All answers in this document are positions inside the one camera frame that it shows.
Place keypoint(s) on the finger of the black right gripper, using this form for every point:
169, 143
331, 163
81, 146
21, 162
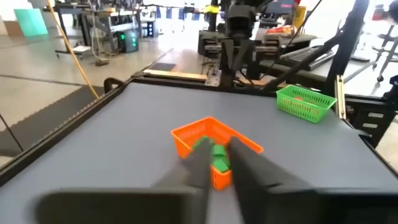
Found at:
228, 56
244, 53

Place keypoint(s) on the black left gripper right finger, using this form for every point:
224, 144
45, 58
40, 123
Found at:
255, 180

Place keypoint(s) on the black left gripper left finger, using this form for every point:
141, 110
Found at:
199, 168

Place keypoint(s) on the green rectangular wooden block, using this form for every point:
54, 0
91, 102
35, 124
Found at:
221, 165

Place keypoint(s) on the dark green rectangular block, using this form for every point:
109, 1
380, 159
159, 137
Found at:
196, 143

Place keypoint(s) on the green wooden cube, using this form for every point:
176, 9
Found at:
219, 151

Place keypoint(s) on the orange plastic basket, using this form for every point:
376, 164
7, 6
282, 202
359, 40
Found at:
202, 130

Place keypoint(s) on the colourful snack bag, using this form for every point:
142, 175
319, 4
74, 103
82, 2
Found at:
280, 30

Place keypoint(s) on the dark grey desk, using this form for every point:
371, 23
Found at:
298, 39

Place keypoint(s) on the light wooden side board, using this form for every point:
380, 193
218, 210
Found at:
174, 75

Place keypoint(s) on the yellow cylindrical container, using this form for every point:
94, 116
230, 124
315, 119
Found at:
299, 17

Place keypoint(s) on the black hazard-striped floor mat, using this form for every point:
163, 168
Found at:
163, 66
37, 124

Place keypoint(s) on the green plastic basket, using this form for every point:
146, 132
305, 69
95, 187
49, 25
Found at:
298, 109

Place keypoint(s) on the black computer green lights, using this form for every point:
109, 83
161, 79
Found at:
127, 42

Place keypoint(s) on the black office chair base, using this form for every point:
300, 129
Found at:
380, 78

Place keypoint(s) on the white rolling stand base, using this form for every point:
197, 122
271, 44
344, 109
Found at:
81, 48

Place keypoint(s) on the teal foam board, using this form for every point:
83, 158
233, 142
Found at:
31, 23

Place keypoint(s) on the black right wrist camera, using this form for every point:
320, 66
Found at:
241, 14

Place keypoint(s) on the silver metal bracket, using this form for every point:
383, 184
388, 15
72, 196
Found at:
213, 81

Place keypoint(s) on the black diagonal frame brace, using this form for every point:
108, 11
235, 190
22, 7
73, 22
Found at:
298, 67

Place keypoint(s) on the silver aluminium extrusion post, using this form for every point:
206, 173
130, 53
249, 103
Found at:
339, 99

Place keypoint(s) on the black metal table frame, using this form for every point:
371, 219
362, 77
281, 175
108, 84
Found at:
62, 132

